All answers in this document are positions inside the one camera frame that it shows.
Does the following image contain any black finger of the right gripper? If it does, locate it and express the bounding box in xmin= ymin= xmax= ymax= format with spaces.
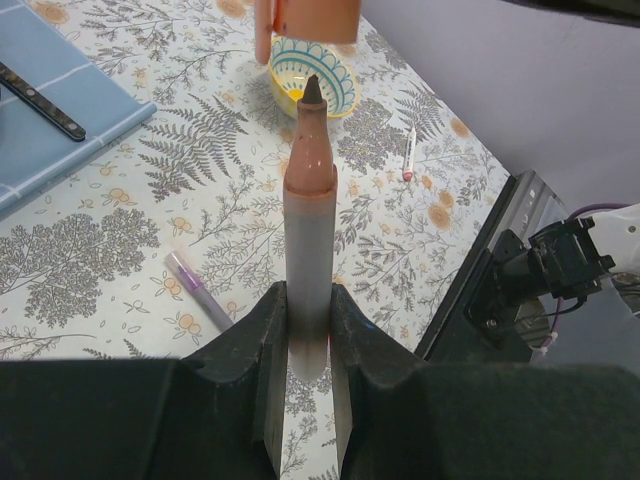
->
xmin=507 ymin=0 xmax=640 ymax=28

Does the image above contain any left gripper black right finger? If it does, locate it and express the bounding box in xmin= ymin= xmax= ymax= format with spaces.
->
xmin=330 ymin=285 xmax=639 ymax=479

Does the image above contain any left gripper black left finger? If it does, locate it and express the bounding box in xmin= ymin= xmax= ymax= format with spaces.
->
xmin=1 ymin=282 xmax=287 ymax=479

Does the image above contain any purple pen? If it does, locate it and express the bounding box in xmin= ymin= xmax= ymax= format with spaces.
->
xmin=164 ymin=251 xmax=234 ymax=332

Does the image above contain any grey marker with red tip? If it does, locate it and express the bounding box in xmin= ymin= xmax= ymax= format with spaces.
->
xmin=283 ymin=75 xmax=337 ymax=381

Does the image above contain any orange pen cap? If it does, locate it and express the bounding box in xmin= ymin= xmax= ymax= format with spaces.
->
xmin=254 ymin=0 xmax=362 ymax=65

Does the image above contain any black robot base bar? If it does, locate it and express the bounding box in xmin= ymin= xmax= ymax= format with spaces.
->
xmin=415 ymin=170 xmax=562 ymax=364

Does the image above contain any white pen with pink cap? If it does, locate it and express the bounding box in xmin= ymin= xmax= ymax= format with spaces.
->
xmin=402 ymin=126 xmax=417 ymax=182

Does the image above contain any light blue checked placemat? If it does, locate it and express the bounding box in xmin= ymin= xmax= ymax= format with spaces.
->
xmin=1 ymin=1 xmax=157 ymax=214

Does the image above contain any yellow and blue patterned bowl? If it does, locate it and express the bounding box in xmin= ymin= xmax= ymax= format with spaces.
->
xmin=268 ymin=36 xmax=359 ymax=119

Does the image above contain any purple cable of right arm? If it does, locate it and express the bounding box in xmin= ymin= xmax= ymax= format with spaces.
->
xmin=542 ymin=201 xmax=631 ymax=351

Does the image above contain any black handled table knife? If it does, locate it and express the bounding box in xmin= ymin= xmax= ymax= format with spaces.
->
xmin=1 ymin=63 xmax=86 ymax=142

